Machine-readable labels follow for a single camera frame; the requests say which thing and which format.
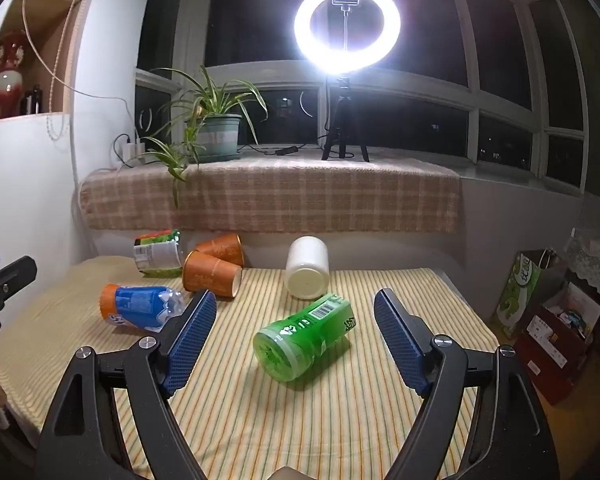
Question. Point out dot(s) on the white lace cloth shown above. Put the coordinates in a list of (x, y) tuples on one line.
[(583, 254)]

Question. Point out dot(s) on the white plastic cup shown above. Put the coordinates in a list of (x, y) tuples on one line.
[(306, 276)]

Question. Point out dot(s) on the green tea bottle cup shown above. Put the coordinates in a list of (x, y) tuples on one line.
[(288, 348)]

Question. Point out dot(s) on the white ring light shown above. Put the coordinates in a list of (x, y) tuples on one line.
[(343, 60)]

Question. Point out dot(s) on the green white label can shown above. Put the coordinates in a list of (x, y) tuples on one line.
[(159, 255)]

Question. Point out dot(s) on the orange paper cup front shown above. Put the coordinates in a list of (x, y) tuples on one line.
[(202, 271)]

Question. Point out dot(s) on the plaid beige sill cloth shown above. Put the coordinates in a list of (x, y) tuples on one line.
[(291, 195)]

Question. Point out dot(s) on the spider plant in green pot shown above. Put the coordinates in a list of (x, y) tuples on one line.
[(204, 124)]

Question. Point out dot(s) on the green gift bag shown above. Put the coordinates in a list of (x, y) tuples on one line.
[(535, 276)]

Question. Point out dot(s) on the wooden wall shelf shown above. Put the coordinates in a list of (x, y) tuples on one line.
[(55, 27)]

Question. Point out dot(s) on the orange blue soda bottle cup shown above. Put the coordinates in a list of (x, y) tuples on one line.
[(145, 308)]

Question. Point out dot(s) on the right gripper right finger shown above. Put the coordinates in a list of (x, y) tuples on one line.
[(509, 436)]

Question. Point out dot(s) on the orange paper cup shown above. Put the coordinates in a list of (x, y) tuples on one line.
[(202, 271), (227, 247)]

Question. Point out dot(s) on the orange paper cup rear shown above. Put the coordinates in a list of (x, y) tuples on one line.
[(227, 247)]

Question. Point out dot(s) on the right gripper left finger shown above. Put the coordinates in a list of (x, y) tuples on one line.
[(82, 436)]

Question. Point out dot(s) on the white power strip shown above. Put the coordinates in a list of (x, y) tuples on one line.
[(129, 152)]

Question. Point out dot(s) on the red white ceramic vase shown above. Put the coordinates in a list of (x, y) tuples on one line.
[(12, 50)]

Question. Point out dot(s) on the black tripod stand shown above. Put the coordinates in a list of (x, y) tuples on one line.
[(342, 126)]

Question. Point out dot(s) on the red cardboard box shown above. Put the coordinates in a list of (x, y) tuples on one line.
[(554, 345)]

